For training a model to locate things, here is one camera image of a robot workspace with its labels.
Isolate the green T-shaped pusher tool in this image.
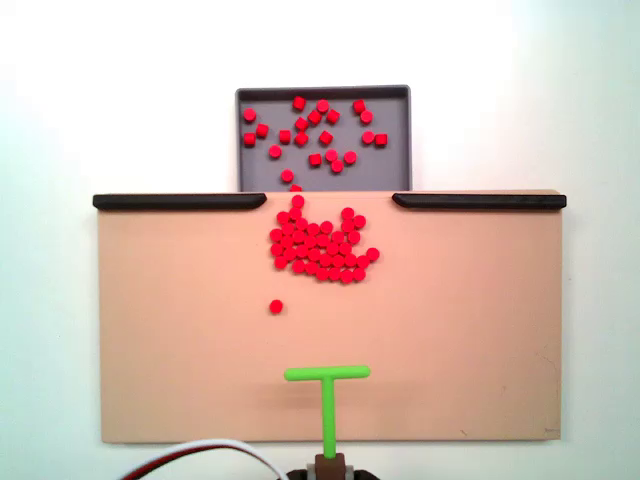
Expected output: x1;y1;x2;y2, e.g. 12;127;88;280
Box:
283;365;372;480

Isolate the beige flat board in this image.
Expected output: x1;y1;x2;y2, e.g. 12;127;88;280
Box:
94;188;567;445

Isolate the grey square tray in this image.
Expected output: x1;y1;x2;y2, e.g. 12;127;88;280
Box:
234;84;413;193

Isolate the white red black cable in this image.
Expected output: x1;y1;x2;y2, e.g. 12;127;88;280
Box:
119;438;284;480

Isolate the black edge rail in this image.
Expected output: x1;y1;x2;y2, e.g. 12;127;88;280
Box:
92;193;268;211
391;192;568;211

